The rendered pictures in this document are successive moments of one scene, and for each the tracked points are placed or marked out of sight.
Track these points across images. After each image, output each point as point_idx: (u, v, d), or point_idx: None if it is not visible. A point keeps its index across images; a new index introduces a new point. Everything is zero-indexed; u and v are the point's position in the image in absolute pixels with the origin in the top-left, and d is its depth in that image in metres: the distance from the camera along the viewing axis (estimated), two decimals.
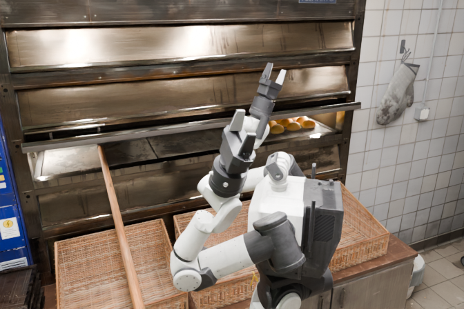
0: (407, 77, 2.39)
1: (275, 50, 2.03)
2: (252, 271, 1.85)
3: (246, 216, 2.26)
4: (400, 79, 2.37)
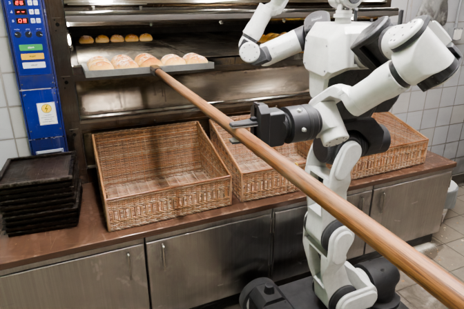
0: None
1: None
2: (295, 162, 1.81)
3: None
4: None
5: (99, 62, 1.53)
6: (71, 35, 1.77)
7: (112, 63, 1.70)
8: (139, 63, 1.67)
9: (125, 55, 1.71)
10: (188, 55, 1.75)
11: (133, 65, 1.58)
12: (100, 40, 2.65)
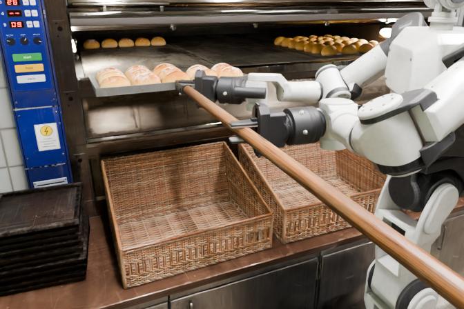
0: None
1: None
2: (346, 194, 1.50)
3: (318, 146, 1.91)
4: None
5: (112, 77, 1.22)
6: (76, 42, 1.46)
7: (126, 76, 1.39)
8: (160, 76, 1.36)
9: (142, 66, 1.41)
10: (219, 66, 1.44)
11: (155, 80, 1.27)
12: (107, 45, 2.35)
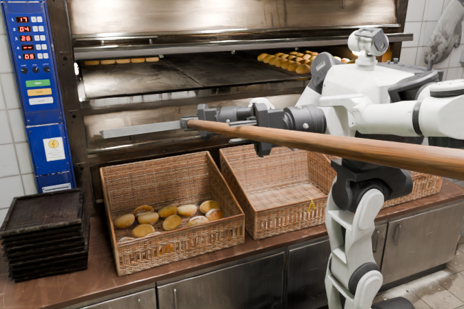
0: (458, 12, 2.29)
1: None
2: (309, 197, 1.75)
3: (291, 154, 2.17)
4: (451, 14, 2.27)
5: None
6: (79, 67, 1.71)
7: None
8: (159, 216, 1.84)
9: (157, 234, 1.64)
10: (212, 213, 1.81)
11: None
12: (105, 61, 2.60)
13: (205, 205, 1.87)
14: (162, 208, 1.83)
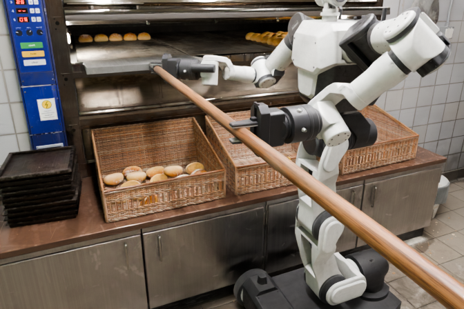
0: None
1: None
2: (287, 156, 1.86)
3: None
4: None
5: None
6: (70, 34, 1.82)
7: (131, 196, 1.74)
8: (147, 176, 1.95)
9: (144, 187, 1.75)
10: (197, 172, 1.92)
11: None
12: (99, 39, 2.71)
13: (190, 166, 1.98)
14: (150, 168, 1.94)
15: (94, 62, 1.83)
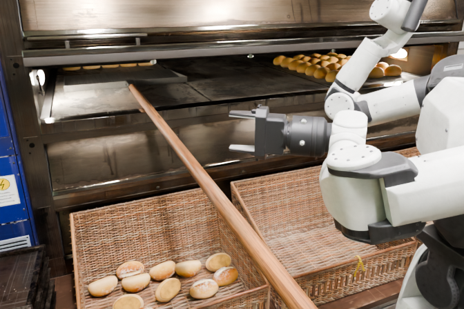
0: None
1: None
2: (356, 255, 1.28)
3: None
4: None
5: None
6: (39, 78, 1.24)
7: None
8: (151, 276, 1.37)
9: None
10: (223, 274, 1.33)
11: None
12: (88, 66, 2.13)
13: (213, 261, 1.40)
14: (155, 266, 1.36)
15: (75, 78, 1.88)
